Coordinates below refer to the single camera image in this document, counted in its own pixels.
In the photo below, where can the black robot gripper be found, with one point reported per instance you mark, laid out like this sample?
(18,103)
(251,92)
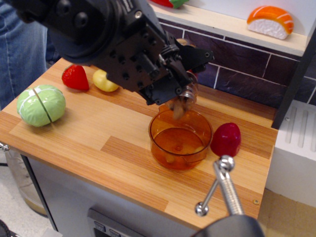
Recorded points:
(141,57)

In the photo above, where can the clear almond jar red label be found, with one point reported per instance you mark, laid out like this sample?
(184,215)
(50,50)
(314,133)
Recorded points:
(186,100)

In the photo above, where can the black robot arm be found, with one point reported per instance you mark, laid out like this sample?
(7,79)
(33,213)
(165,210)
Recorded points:
(73,31)

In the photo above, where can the orange transparent plastic pot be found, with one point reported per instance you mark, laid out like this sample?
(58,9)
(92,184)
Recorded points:
(179,144)

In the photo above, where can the red toy chili pepper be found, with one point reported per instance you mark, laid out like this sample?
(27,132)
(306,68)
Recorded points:
(171,3)

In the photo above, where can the toy salmon sushi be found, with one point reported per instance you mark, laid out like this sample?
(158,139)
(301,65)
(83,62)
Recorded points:
(272,21)

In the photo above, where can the dark red toy fruit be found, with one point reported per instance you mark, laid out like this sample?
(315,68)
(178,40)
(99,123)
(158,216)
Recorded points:
(226,140)

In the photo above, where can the yellow toy potato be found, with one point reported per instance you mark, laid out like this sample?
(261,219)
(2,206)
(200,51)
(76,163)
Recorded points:
(101,81)

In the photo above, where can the red toy strawberry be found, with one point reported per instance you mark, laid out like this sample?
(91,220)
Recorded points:
(74,77)

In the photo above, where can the white ridged sink unit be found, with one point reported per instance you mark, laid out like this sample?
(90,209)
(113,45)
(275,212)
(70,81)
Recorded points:
(292,173)

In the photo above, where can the green toy cabbage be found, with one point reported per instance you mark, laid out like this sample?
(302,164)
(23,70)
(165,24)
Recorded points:
(41,105)

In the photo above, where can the person in blue jeans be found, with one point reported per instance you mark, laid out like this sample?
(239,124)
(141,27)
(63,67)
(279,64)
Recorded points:
(26,52)

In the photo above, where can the grey oven control panel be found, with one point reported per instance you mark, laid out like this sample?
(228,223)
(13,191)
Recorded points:
(103,226)

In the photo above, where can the silver knob left edge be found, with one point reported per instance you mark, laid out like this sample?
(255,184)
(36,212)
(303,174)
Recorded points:
(4,147)

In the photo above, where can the wooden wall shelf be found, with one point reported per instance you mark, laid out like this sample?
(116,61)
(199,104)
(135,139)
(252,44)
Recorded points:
(231,27)

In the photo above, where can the dark grey shelf post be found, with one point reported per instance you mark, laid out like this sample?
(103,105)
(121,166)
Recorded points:
(295,81)

